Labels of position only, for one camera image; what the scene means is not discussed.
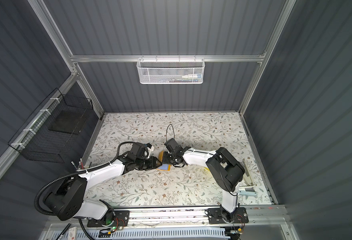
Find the black wire mesh basket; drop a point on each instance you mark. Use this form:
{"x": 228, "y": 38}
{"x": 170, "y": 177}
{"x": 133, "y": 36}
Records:
{"x": 50, "y": 135}

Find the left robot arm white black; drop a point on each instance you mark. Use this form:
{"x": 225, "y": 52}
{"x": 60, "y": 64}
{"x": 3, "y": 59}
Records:
{"x": 65, "y": 197}

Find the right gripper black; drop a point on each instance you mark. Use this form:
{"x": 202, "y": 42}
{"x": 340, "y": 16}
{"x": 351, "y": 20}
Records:
{"x": 165, "y": 160}

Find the pen holder with pens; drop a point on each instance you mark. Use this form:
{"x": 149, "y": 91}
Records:
{"x": 81, "y": 165}

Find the aluminium front rail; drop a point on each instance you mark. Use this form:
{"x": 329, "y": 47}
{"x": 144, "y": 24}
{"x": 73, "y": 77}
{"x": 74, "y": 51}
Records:
{"x": 195, "y": 216}

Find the black pad in basket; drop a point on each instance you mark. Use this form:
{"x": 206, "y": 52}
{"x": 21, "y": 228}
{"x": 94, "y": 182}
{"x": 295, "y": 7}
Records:
{"x": 68, "y": 123}

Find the yellow leather card holder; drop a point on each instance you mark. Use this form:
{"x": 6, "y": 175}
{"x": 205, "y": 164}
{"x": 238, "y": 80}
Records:
{"x": 162, "y": 158}

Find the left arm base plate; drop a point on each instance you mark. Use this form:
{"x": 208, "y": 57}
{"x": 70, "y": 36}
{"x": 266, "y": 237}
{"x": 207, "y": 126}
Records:
{"x": 111, "y": 219}

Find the white small box foreground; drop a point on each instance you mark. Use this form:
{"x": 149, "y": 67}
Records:
{"x": 72, "y": 233}

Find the black pen foreground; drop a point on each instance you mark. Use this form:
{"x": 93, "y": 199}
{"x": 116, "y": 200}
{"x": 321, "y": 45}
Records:
{"x": 62, "y": 234}

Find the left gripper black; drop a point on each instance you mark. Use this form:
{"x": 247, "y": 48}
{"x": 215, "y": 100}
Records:
{"x": 153, "y": 163}

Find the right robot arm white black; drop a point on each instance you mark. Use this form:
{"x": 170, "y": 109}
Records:
{"x": 226, "y": 170}

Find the white wire mesh basket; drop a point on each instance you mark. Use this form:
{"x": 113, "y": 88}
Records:
{"x": 169, "y": 72}

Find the white tube in basket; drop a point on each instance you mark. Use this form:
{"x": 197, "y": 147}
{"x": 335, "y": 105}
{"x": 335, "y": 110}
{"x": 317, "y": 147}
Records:
{"x": 193, "y": 77}

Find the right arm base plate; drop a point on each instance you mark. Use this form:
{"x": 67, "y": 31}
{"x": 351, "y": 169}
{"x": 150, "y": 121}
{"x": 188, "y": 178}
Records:
{"x": 222, "y": 216}

